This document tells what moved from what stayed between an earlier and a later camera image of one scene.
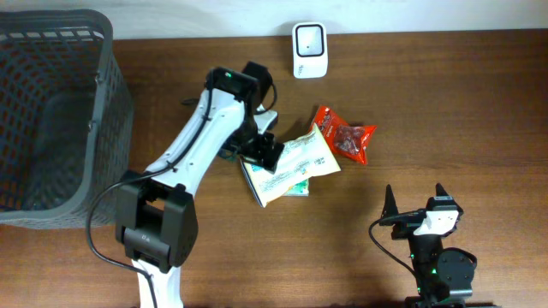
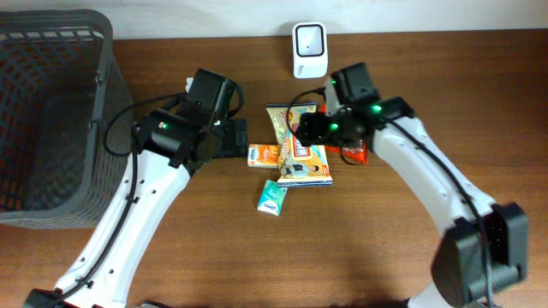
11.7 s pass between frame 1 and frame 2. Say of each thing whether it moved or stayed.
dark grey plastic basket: stayed
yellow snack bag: moved
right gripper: moved
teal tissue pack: moved
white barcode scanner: stayed
